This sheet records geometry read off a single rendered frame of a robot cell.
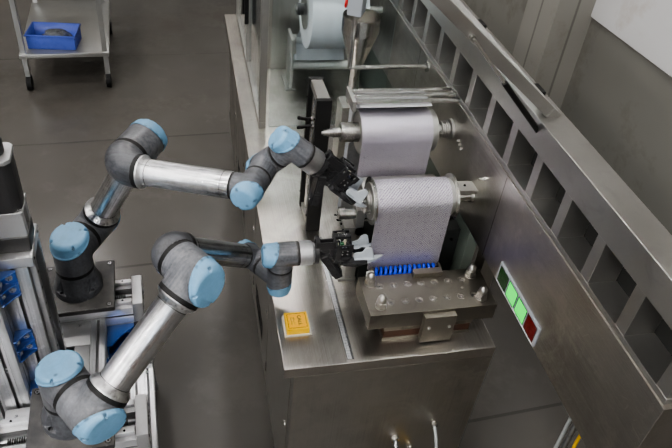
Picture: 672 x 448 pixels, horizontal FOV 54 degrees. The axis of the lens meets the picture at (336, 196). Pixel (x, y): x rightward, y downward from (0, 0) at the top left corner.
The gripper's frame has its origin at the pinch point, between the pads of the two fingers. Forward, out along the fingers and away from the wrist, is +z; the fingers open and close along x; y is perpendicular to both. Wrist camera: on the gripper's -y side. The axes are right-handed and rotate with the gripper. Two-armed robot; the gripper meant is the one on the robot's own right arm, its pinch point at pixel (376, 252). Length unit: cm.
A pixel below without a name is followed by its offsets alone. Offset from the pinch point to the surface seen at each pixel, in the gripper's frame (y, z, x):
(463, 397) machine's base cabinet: -44, 29, -26
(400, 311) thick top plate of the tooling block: -6.1, 3.4, -19.1
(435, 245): 1.5, 19.2, -0.2
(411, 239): 4.8, 10.7, -0.2
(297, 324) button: -16.6, -25.5, -11.5
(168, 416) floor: -109, -69, 24
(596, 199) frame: 54, 31, -44
